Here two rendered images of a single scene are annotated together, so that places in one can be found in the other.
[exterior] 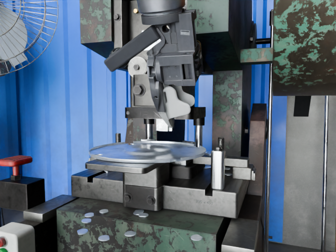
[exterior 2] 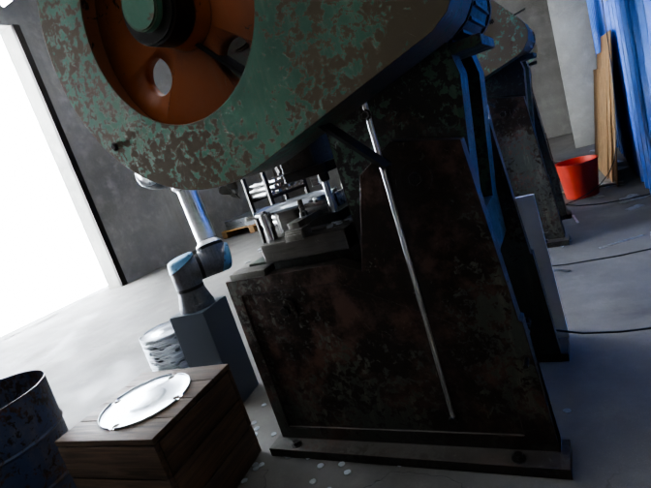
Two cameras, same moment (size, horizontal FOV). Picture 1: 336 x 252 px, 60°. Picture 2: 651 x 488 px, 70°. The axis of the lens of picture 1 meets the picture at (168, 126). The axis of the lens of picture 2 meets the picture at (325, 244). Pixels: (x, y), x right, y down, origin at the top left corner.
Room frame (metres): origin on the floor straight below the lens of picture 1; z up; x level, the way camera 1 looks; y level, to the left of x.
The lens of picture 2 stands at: (1.07, -1.51, 0.94)
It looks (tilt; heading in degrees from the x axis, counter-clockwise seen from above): 12 degrees down; 100
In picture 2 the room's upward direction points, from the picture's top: 18 degrees counter-clockwise
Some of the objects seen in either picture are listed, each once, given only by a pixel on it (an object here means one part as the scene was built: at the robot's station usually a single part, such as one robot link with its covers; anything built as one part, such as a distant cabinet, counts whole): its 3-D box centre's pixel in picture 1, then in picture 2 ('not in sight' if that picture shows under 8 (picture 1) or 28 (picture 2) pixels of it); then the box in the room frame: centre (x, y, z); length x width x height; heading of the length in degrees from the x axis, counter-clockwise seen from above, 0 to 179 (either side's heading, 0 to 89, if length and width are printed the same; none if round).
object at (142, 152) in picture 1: (148, 150); (293, 202); (0.73, 0.05, 0.78); 0.29 x 0.29 x 0.01
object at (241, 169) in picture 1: (224, 156); (302, 216); (0.79, -0.15, 0.76); 0.17 x 0.06 x 0.10; 70
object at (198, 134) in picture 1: (198, 135); (327, 190); (0.87, -0.09, 0.81); 0.02 x 0.02 x 0.14
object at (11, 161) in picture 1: (16, 172); not in sight; (0.74, 0.39, 0.72); 0.07 x 0.06 x 0.08; 160
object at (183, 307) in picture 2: not in sight; (194, 295); (0.13, 0.28, 0.50); 0.15 x 0.15 x 0.10
